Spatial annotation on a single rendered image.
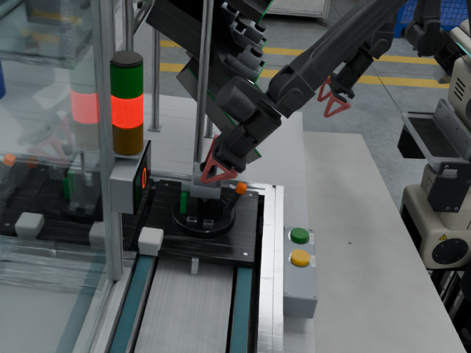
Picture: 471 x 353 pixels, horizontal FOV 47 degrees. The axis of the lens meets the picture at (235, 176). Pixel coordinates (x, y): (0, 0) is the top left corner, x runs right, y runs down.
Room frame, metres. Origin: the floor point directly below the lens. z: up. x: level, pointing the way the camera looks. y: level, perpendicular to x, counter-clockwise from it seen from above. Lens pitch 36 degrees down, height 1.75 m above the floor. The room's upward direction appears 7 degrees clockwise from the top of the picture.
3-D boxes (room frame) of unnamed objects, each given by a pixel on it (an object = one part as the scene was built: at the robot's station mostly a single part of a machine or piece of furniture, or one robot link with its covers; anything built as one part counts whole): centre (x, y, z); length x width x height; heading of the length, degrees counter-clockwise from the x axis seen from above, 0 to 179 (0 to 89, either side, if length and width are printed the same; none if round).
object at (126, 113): (0.72, 0.18, 1.33); 0.05 x 0.05 x 0.05
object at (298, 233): (0.89, -0.16, 0.96); 0.04 x 0.04 x 0.02
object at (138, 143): (0.72, 0.18, 1.28); 0.05 x 0.05 x 0.05
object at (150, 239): (0.81, 0.16, 0.97); 0.05 x 0.05 x 0.04; 0
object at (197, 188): (0.91, 0.07, 1.08); 0.08 x 0.04 x 0.07; 90
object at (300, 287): (0.82, -0.15, 0.93); 0.21 x 0.07 x 0.06; 0
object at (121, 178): (0.72, 0.18, 1.29); 0.12 x 0.05 x 0.25; 0
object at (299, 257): (0.82, -0.15, 0.96); 0.04 x 0.04 x 0.02
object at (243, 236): (0.91, 0.06, 0.96); 0.24 x 0.24 x 0.02; 0
